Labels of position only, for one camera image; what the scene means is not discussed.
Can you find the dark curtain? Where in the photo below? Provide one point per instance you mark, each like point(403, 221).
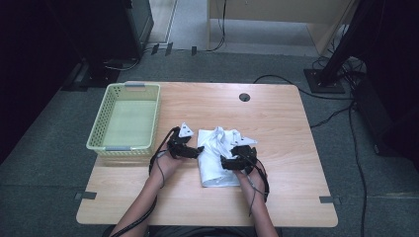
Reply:
point(26, 65)
point(395, 65)

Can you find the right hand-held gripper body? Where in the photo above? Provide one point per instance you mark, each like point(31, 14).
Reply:
point(247, 158)

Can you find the black metal stand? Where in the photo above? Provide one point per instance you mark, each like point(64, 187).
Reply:
point(324, 82)

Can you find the light wooden desk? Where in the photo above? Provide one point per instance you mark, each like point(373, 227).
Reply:
point(280, 10)

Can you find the grey tape strip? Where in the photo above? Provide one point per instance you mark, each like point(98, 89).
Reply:
point(326, 199)
point(86, 195)

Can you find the person's left hand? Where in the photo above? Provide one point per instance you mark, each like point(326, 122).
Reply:
point(163, 169)

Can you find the black table grommet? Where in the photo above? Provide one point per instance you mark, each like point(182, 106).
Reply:
point(244, 97)

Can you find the black cabinet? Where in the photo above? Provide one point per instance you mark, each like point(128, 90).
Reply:
point(108, 26)

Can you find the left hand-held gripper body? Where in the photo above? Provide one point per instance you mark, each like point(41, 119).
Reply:
point(176, 146)

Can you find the black floor stand base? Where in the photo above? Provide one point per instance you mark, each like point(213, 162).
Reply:
point(95, 77)

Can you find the person's right hand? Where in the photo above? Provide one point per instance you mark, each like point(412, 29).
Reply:
point(255, 182)

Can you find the white t-shirt with blue print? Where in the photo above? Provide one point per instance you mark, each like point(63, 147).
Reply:
point(210, 164)

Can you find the person's dark clothing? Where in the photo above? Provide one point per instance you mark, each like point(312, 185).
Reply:
point(197, 232)

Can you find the light green plastic basket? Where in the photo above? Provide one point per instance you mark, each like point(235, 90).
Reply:
point(131, 125)

